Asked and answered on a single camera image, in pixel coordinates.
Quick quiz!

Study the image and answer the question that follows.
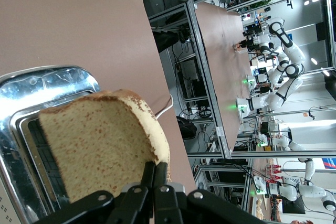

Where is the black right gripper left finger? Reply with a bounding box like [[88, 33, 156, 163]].
[[104, 161, 156, 224]]

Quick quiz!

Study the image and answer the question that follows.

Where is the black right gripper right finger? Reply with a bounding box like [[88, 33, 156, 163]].
[[154, 162, 187, 224]]

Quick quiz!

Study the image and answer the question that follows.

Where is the slice of brown bread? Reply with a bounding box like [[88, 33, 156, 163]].
[[38, 89, 171, 204]]

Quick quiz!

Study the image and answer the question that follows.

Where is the chrome and beige toaster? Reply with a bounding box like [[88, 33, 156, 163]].
[[0, 65, 102, 224]]

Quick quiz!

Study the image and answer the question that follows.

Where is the black bag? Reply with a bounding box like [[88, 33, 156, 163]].
[[176, 116, 197, 141]]

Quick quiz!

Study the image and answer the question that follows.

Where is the black monitor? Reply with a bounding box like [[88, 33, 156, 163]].
[[282, 199, 307, 216]]

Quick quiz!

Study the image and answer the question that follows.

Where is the background brown work table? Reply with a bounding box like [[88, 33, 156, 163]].
[[194, 1, 254, 154]]

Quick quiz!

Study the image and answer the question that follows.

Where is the brown table cover mat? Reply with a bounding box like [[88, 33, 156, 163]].
[[0, 0, 197, 196]]

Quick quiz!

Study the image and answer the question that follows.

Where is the white toaster power cord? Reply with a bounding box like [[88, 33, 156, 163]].
[[154, 94, 174, 120]]

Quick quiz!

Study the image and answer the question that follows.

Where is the long aluminium frame beam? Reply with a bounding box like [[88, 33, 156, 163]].
[[185, 0, 233, 159]]

